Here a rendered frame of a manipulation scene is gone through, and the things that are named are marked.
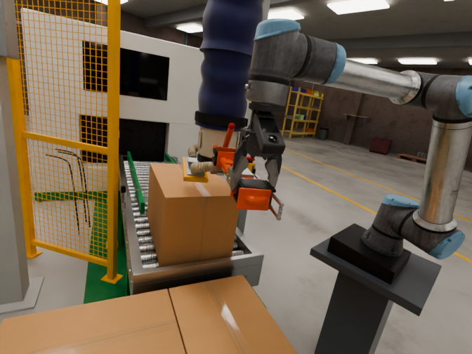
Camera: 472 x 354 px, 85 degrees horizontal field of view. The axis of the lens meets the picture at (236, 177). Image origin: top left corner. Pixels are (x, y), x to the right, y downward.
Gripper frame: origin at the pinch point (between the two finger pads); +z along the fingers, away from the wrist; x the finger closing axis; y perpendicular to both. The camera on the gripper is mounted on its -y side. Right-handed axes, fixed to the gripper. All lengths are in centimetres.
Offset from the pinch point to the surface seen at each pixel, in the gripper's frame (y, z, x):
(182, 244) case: 62, 54, 13
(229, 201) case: 67, 31, -9
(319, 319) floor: 76, 122, -91
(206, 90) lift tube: 53, -22, 10
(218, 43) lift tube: 49, -39, 7
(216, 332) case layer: 22, 68, -2
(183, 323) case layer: 27, 68, 11
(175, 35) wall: 1219, -249, 78
